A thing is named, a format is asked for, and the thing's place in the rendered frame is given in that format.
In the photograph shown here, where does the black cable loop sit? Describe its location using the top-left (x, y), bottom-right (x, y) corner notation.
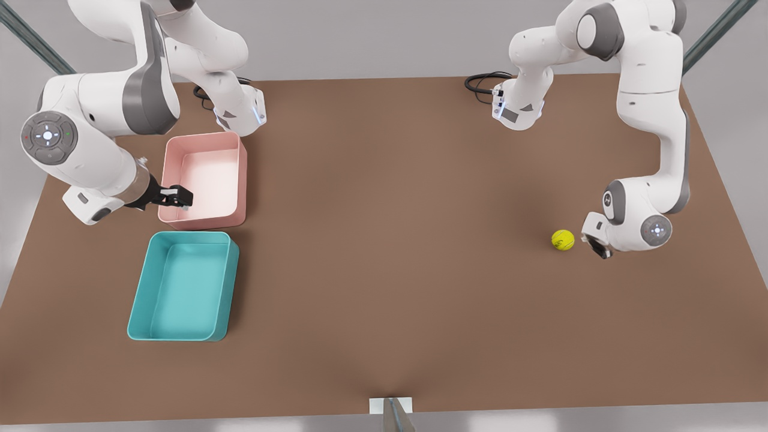
top-left (193, 76), bottom-right (253, 112)
top-left (464, 71), bottom-right (514, 106)

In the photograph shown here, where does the pink rectangular tray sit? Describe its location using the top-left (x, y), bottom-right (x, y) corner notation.
top-left (158, 131), bottom-right (248, 231)

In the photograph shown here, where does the teal rectangular tray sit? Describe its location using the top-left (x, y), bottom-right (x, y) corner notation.
top-left (127, 231), bottom-right (241, 343)

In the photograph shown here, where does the silver frame post with foot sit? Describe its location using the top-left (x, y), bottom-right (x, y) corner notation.
top-left (368, 396), bottom-right (416, 432)

